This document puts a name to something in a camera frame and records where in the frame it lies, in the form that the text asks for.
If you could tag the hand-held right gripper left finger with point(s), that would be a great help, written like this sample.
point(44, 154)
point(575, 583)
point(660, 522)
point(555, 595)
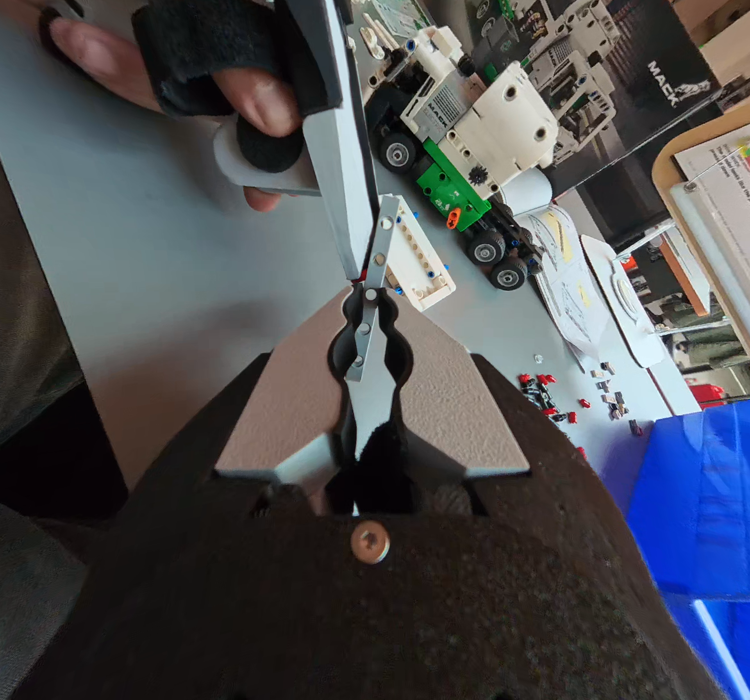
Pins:
point(293, 407)

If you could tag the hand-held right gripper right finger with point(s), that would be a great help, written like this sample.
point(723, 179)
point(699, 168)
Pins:
point(457, 407)

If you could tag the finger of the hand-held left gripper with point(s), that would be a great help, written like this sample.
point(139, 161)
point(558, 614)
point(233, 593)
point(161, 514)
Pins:
point(340, 184)

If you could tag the grey lego beam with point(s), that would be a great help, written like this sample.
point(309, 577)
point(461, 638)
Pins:
point(366, 325)

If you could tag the pile of small lego pins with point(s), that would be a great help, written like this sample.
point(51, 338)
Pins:
point(545, 395)

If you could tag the pile of small lego tiles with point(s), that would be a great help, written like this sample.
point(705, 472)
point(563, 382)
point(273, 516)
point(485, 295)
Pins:
point(609, 395)

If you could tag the lego instruction booklet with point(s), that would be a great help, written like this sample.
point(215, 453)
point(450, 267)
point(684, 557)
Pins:
point(562, 278)

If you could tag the white green lego truck model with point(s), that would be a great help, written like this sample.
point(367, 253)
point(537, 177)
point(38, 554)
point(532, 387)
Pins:
point(504, 120)

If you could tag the dark lego piece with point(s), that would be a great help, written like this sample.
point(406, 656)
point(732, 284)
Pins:
point(636, 428)

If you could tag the dark lego set box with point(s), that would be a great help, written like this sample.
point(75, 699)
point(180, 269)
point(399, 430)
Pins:
point(633, 20)

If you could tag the person's left hand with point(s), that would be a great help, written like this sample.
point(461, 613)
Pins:
point(105, 61)

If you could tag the blue plastic bin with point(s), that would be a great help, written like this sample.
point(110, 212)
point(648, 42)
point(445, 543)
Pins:
point(691, 507)

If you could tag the printed instruction sheet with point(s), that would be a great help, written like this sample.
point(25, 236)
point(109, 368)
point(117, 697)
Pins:
point(726, 196)

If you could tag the white lego panel frame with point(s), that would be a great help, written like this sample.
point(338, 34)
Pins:
point(419, 266)

